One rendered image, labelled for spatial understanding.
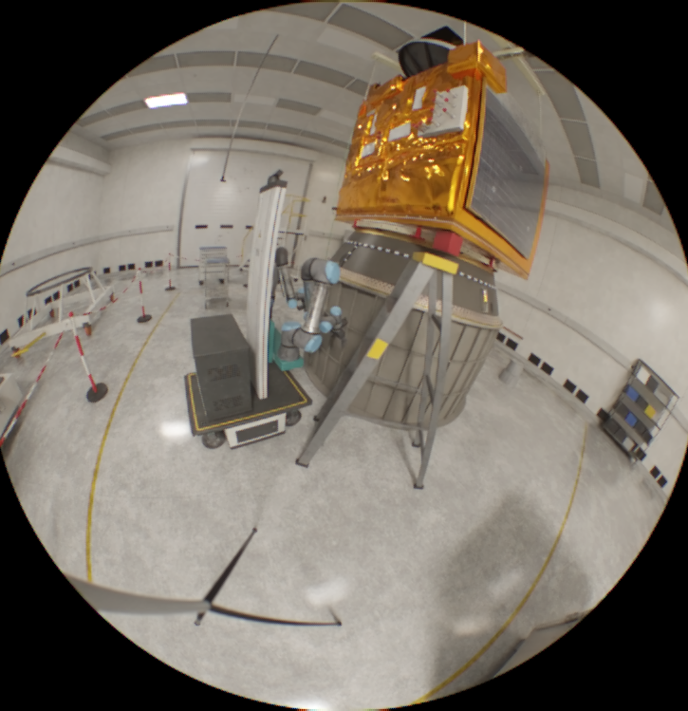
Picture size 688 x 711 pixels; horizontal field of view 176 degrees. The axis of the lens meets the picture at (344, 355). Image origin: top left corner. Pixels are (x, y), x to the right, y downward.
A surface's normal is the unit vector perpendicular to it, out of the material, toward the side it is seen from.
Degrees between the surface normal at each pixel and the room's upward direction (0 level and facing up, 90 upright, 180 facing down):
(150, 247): 90
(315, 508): 0
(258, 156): 90
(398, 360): 90
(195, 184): 90
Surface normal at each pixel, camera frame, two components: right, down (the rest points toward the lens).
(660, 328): -0.88, 0.07
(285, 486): 0.20, -0.85
